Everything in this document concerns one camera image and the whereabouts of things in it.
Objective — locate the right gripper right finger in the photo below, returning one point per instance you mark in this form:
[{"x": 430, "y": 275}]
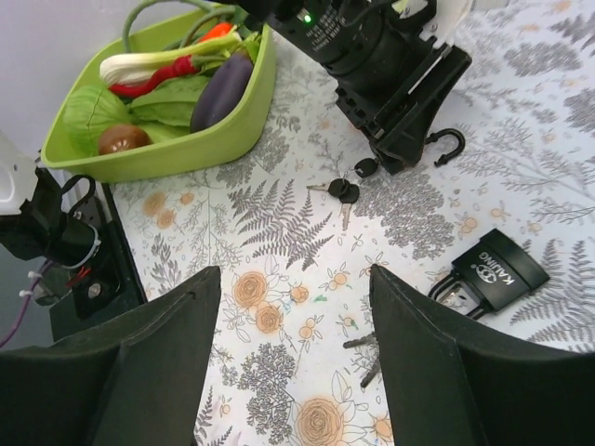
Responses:
[{"x": 450, "y": 380}]

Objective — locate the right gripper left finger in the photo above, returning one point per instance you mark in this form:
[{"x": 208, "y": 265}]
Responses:
[{"x": 136, "y": 379}]

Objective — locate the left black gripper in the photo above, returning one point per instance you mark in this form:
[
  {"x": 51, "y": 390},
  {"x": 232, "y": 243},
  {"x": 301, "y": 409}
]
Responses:
[{"x": 391, "y": 84}]

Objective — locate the black key bunch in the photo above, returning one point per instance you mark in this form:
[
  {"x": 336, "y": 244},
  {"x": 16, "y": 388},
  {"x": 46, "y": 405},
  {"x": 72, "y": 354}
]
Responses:
[
  {"x": 366, "y": 357},
  {"x": 346, "y": 192}
]

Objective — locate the black padlock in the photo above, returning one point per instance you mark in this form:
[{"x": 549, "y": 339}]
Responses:
[{"x": 495, "y": 271}]

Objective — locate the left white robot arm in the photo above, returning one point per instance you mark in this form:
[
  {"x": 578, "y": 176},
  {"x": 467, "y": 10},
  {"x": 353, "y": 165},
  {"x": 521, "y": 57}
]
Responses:
[{"x": 314, "y": 26}]

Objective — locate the floral table mat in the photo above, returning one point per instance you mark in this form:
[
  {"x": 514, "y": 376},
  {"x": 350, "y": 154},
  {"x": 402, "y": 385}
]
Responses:
[{"x": 295, "y": 285}]

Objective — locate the purple eggplant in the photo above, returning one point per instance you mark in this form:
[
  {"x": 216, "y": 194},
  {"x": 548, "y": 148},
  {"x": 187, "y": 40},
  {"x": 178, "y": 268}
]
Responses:
[{"x": 222, "y": 93}]

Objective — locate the orange carrot in tray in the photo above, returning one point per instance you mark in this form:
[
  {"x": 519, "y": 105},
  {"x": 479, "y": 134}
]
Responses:
[{"x": 217, "y": 31}]

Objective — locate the red chili pepper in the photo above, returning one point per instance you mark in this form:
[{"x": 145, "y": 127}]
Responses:
[{"x": 180, "y": 67}]

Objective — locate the green plastic tray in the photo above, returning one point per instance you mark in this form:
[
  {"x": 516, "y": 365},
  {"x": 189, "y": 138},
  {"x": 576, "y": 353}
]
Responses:
[{"x": 174, "y": 150}]

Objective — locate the green leafy vegetable in tray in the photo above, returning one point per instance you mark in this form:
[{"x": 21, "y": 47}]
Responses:
[{"x": 172, "y": 102}]

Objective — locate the brown onion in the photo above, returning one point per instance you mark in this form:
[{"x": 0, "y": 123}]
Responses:
[{"x": 122, "y": 137}]

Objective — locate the round green cabbage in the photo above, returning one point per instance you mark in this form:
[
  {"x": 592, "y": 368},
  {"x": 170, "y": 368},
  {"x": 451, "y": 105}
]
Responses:
[{"x": 88, "y": 112}]

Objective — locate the white leek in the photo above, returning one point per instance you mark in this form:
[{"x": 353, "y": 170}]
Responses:
[{"x": 135, "y": 68}]

